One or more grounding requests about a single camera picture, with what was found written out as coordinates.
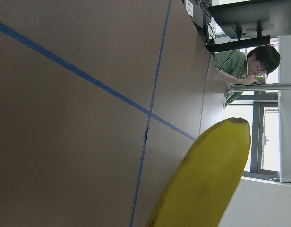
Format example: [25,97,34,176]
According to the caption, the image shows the person in green shirt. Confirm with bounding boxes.
[213,44,281,107]

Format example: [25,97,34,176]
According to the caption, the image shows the black label printer box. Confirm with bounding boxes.
[183,0,207,28]

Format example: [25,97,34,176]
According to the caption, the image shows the black monitor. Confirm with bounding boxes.
[206,0,291,53]

